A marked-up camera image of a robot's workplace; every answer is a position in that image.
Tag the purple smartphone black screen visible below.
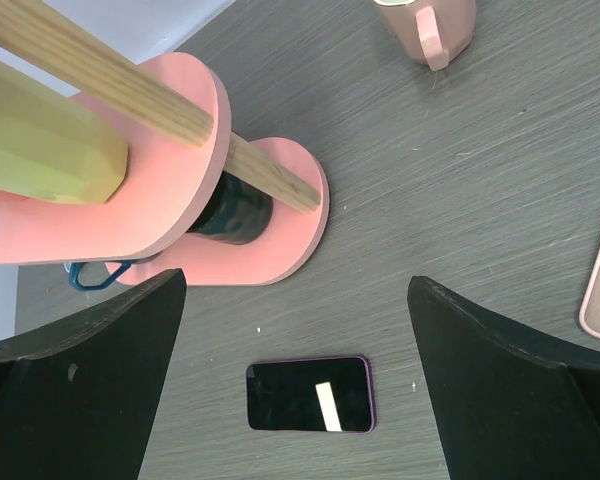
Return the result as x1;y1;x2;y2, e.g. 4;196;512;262
245;355;377;433

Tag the pink three-tier wooden shelf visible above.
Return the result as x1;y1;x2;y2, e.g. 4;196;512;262
0;1;329;286

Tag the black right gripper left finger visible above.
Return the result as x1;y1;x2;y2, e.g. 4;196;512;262
0;269;186;479

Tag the pink mug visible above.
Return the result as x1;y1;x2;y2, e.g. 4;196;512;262
374;0;477;71

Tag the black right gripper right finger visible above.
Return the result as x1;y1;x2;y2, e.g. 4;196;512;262
407;276;600;479

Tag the blue mug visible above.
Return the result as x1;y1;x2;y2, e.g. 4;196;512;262
64;261;133;292

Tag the dark teal mug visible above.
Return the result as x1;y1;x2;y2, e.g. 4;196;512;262
187;172;273;245

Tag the yellow-green cup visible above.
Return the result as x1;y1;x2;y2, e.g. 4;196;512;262
0;61;128;205

